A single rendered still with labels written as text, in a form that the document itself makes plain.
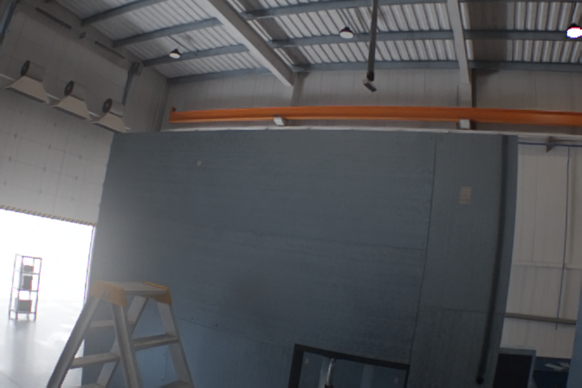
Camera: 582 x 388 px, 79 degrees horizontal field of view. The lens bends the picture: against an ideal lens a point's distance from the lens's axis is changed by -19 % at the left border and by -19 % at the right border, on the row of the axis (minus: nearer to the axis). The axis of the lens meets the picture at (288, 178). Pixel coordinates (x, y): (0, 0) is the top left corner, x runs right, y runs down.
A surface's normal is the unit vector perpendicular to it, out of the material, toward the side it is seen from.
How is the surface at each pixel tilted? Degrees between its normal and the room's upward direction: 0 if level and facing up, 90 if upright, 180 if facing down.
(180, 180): 90
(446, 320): 90
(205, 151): 90
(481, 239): 90
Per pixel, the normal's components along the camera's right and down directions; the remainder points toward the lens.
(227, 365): -0.43, -0.21
